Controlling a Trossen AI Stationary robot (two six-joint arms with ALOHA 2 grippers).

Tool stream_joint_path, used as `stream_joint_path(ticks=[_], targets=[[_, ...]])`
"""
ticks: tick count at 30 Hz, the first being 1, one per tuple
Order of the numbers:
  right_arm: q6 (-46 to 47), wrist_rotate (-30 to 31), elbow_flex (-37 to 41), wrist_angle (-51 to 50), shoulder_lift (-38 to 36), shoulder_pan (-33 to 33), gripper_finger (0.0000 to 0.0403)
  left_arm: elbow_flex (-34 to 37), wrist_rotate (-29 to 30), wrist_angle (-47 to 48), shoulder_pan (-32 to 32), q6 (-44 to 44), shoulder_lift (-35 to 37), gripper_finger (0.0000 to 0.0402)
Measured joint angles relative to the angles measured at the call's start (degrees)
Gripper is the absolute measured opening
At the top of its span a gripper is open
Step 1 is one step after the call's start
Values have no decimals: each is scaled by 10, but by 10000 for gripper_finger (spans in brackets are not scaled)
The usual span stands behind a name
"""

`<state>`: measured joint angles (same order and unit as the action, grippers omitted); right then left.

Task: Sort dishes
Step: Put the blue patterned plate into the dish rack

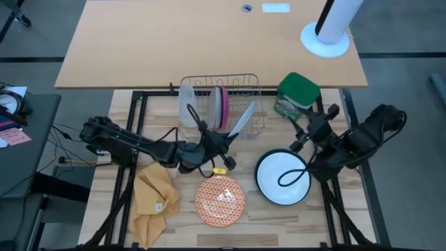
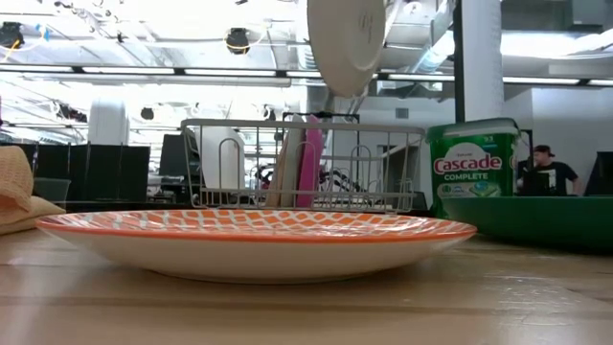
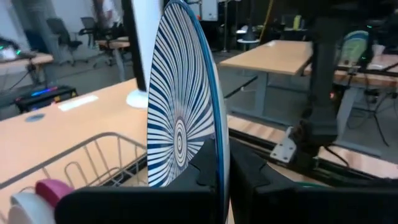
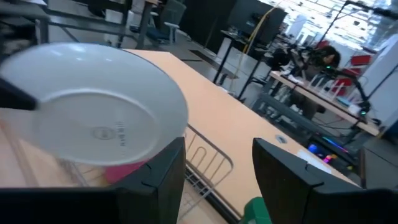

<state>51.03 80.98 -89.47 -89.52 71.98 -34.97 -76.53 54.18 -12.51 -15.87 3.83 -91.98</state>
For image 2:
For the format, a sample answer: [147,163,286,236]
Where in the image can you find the green Cascade detergent tub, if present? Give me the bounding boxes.
[425,118,522,219]

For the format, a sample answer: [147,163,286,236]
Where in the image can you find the orange patterned plate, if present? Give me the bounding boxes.
[35,208,479,285]

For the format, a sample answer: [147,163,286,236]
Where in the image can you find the black ceiling dome camera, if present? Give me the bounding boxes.
[225,27,251,55]

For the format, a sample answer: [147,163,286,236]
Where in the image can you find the beige ceramic plate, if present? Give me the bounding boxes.
[265,114,307,208]

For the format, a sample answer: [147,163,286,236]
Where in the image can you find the blue-rimmed cream plate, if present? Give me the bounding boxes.
[306,0,387,100]

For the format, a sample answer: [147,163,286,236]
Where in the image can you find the green bowl white inside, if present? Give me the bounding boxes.
[440,195,613,254]

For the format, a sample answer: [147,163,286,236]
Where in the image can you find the green storage bin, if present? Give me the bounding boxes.
[32,177,72,202]

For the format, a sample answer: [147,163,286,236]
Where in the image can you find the white cylindrical appliance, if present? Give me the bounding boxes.
[87,98,130,145]

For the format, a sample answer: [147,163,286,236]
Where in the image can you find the ceiling light rail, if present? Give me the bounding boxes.
[0,61,613,87]

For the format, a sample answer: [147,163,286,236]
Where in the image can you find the black monitor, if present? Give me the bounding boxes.
[583,150,613,196]
[158,133,193,176]

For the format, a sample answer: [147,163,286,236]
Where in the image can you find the metal wire dish rack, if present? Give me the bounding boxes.
[180,118,426,215]

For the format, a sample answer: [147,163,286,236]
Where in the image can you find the black partition panels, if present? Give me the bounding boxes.
[18,143,151,202]

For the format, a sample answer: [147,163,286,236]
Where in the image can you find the black aluminium rig frame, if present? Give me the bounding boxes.
[57,199,435,217]

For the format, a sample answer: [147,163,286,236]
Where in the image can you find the magenta plate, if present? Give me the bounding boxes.
[295,114,325,208]

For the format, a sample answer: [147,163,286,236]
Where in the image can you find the yellow cloth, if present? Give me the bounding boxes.
[0,146,67,236]

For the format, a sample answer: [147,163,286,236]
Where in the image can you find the person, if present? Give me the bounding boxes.
[516,144,584,196]

